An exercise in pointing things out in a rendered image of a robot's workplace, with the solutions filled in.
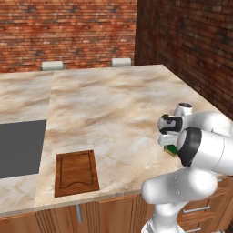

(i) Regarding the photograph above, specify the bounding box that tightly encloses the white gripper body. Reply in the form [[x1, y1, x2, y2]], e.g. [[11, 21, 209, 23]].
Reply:
[[157, 132, 180, 149]]

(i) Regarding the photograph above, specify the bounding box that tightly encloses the green sponge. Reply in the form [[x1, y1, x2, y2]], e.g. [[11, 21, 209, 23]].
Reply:
[[164, 144, 179, 157]]

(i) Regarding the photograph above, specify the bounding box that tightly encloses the brown wooden cutting board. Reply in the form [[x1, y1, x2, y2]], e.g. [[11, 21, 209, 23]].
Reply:
[[54, 149, 101, 198]]

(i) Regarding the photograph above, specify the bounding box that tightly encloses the wooden drawer front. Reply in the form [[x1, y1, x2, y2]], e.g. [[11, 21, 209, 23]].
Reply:
[[177, 187, 228, 220], [178, 212, 224, 233]]

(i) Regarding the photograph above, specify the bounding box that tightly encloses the wooden cupboard door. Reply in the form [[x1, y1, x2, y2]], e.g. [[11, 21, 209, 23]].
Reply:
[[97, 194, 155, 233], [0, 212, 38, 233], [34, 201, 102, 233]]

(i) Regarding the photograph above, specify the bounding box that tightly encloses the white stool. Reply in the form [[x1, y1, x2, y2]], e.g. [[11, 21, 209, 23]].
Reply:
[[41, 60, 66, 72], [110, 57, 133, 68]]

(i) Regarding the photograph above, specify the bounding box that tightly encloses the dark grey hob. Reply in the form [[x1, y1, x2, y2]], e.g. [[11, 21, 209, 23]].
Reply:
[[0, 119, 47, 179]]

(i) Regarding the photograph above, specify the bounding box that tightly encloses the grey drawer handle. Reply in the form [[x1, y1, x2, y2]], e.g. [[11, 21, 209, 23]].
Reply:
[[182, 205, 211, 214], [184, 227, 203, 233]]

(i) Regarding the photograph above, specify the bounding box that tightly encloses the grey cupboard door handle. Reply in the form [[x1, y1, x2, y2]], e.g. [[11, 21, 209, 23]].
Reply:
[[76, 203, 84, 224]]

